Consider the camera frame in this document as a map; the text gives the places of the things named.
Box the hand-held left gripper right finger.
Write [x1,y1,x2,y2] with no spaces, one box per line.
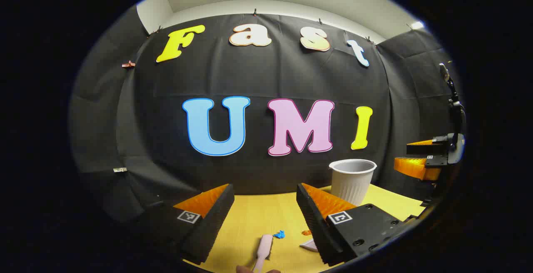
[296,183,403,267]

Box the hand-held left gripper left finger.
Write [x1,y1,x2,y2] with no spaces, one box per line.
[142,183,235,265]

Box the small pink broom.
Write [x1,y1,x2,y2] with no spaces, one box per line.
[252,234,274,273]

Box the white ribbed garbage bin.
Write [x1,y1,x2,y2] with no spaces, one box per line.
[329,159,378,207]

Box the yellow wooden desktop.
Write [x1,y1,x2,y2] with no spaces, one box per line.
[183,183,427,273]

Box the black backdrop cloth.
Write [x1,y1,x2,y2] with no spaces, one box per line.
[69,5,463,224]

